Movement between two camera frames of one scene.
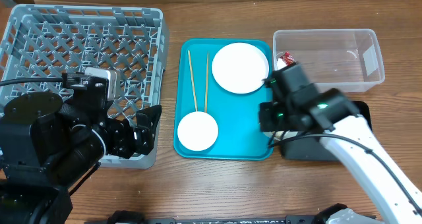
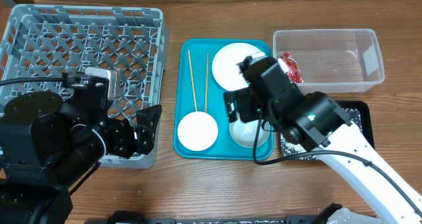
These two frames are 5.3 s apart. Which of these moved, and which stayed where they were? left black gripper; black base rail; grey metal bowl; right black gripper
Moved: right black gripper; grey metal bowl
Stayed: left black gripper; black base rail
